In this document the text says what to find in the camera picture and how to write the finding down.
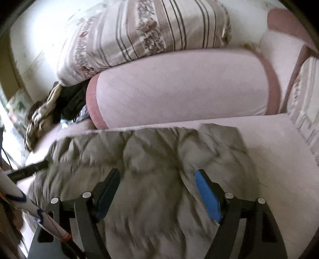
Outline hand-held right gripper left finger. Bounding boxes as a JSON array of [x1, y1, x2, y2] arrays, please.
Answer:
[[27, 168, 121, 259]]

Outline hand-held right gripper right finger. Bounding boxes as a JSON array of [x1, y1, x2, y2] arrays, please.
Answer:
[[194, 169, 293, 259]]

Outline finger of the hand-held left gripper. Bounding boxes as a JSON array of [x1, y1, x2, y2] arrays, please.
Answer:
[[7, 159, 49, 184]]

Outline grey quilted hooded jacket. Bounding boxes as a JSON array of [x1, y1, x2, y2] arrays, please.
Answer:
[[25, 123, 260, 259]]

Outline dark clothes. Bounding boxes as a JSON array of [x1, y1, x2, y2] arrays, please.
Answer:
[[50, 85, 89, 122]]

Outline brown patterned cloth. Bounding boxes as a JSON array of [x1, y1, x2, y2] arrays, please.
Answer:
[[24, 82, 65, 151]]

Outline pale floral pillow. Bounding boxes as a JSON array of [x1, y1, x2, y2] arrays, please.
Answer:
[[5, 90, 34, 130]]

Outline pink sofa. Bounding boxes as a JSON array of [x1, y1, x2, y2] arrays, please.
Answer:
[[15, 7, 319, 259]]

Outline pink sofa back cushion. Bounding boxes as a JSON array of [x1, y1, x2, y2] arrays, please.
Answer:
[[86, 48, 282, 130]]

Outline striped floral sofa cushion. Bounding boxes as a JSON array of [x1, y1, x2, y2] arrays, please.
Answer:
[[287, 56, 319, 165]]

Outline striped floral pillow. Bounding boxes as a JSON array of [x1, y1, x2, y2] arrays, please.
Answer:
[[56, 0, 232, 86]]

